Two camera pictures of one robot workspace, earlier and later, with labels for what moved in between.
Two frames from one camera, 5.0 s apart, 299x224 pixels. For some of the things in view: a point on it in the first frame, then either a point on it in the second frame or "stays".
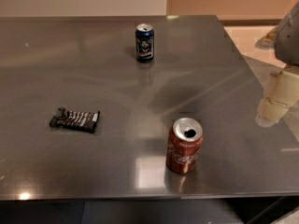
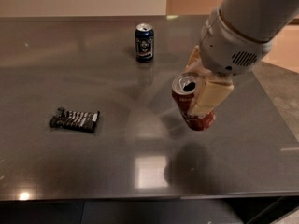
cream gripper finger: [281, 92] → [213, 91]
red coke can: [184, 142] → [183, 91]
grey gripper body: [288, 44] → [229, 46]
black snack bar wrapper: [79, 120] stays
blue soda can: [145, 39] stays
